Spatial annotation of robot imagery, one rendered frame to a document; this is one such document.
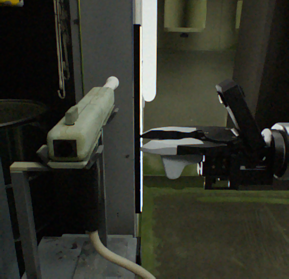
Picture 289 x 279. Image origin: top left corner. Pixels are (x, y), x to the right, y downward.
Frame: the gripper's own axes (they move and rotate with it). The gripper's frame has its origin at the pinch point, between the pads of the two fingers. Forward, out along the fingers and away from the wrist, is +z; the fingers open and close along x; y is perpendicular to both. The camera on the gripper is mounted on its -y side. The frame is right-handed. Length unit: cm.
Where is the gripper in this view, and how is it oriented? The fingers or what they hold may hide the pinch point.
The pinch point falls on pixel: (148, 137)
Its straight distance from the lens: 48.0
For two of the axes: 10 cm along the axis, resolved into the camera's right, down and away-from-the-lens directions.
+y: 0.0, 9.5, 3.1
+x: 0.2, -3.1, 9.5
